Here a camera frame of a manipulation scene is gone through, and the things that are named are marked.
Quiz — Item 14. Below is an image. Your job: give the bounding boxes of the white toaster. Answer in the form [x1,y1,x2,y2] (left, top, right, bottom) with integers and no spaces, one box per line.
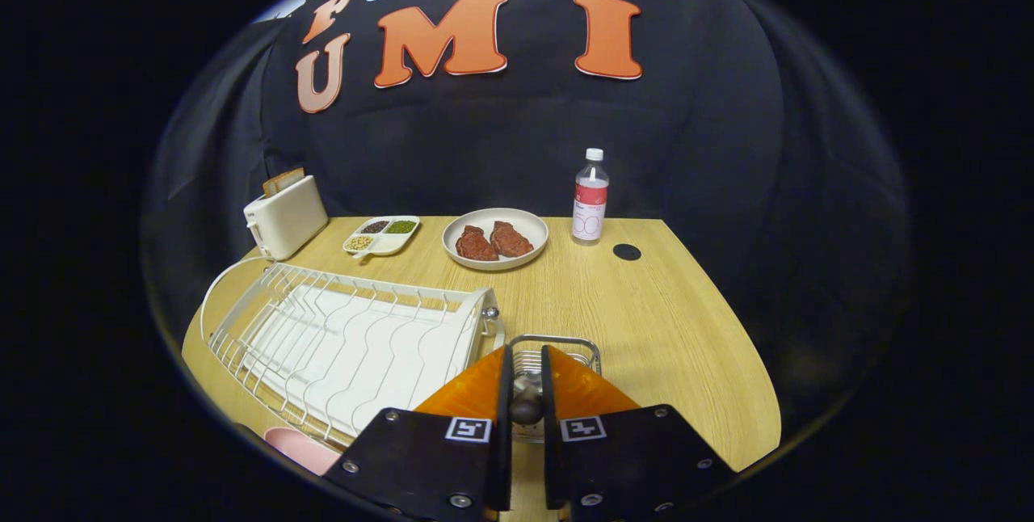
[243,175,330,261]

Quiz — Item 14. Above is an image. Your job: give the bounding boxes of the pink plate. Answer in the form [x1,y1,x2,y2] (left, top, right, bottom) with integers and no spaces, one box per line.
[264,427,342,476]

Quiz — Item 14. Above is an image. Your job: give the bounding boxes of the white divided snack tray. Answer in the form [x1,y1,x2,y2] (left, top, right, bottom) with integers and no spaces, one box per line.
[343,216,421,262]

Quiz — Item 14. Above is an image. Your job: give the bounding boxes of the red-brown steak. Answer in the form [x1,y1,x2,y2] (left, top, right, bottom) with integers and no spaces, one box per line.
[490,221,535,258]
[456,225,499,262]

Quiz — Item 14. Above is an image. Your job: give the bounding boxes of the dark-handled spoon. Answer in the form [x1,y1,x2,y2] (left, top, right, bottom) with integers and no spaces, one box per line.
[509,373,544,427]

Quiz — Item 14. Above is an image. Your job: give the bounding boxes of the clear bottle with red label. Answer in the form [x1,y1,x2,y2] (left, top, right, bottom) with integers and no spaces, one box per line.
[572,148,610,246]

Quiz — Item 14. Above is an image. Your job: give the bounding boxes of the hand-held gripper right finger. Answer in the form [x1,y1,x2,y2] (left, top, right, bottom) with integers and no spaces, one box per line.
[540,344,740,522]

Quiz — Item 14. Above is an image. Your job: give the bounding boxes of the black backdrop cloth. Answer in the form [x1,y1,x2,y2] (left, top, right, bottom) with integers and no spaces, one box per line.
[144,0,914,426]

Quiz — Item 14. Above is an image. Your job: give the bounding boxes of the brown toast slice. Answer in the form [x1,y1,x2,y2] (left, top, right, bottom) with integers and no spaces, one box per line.
[263,167,306,198]

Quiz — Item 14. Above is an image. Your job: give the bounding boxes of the white round plate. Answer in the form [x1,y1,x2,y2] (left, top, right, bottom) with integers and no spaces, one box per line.
[442,208,549,272]

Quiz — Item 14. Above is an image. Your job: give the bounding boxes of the white wire dish rack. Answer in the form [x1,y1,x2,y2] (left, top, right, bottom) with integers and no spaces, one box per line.
[200,255,506,446]

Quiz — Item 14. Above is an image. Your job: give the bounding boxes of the silver wire basket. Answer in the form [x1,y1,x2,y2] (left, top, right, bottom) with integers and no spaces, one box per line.
[505,334,603,446]

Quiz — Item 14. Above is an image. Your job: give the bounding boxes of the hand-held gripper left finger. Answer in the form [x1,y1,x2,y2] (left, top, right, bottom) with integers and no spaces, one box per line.
[323,344,514,522]

